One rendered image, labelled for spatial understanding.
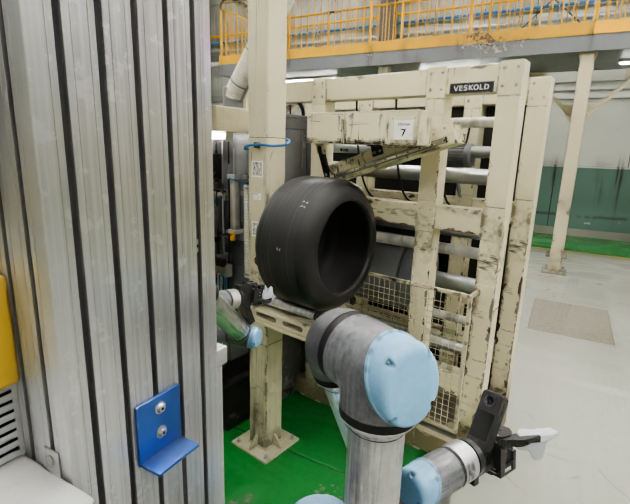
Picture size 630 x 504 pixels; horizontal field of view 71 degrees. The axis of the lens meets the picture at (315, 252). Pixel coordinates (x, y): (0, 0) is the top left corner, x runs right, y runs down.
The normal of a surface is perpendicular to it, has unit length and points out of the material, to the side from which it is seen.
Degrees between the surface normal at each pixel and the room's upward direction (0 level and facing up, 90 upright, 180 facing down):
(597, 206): 90
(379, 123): 90
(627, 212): 90
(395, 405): 82
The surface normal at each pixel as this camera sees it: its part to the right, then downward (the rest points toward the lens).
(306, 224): 0.13, -0.12
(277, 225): -0.57, -0.22
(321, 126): -0.62, 0.16
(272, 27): 0.78, 0.17
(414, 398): 0.57, 0.07
